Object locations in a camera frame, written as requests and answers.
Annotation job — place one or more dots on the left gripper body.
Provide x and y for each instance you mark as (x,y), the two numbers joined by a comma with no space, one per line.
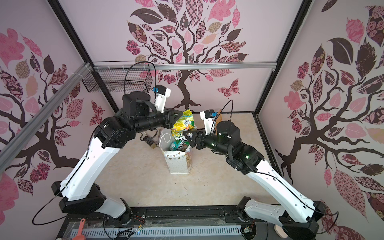
(166,119)

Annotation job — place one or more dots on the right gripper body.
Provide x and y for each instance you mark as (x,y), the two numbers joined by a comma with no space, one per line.
(201,135)

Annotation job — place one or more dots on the yellow green snack packet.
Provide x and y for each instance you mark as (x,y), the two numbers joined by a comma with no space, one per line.
(184,123)

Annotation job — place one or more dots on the white patterned paper bag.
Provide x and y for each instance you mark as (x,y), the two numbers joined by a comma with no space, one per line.
(178,162)

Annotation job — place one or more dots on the orange snack packet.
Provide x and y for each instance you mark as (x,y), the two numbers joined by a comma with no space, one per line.
(219,117)

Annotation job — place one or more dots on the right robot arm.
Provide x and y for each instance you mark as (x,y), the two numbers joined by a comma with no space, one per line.
(296,214)

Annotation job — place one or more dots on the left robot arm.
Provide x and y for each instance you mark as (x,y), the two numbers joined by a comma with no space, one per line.
(80,194)

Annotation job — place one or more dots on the teal snack packet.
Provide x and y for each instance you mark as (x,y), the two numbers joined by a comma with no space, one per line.
(179,146)

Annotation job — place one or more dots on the dark brown bottle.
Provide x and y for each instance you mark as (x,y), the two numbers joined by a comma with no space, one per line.
(150,142)

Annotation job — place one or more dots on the round beige pad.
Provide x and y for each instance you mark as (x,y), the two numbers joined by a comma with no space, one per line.
(280,232)

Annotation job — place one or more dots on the pink plastic scoop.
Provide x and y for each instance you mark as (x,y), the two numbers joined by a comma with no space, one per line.
(79,235)

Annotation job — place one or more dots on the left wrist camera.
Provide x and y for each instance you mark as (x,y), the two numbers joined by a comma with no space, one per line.
(161,95)

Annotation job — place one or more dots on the black wire basket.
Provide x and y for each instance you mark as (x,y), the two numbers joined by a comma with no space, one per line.
(125,79)

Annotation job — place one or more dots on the back aluminium rail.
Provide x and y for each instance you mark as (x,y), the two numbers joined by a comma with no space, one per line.
(170,67)

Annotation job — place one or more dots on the aluminium rail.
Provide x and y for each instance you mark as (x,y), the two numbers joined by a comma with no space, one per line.
(12,149)
(170,67)

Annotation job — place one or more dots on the white slotted cable duct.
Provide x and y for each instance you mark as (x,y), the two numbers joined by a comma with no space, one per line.
(162,232)

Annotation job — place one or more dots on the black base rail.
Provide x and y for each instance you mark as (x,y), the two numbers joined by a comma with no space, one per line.
(185,216)

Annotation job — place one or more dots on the left aluminium rail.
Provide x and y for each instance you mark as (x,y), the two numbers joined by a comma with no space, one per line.
(12,149)

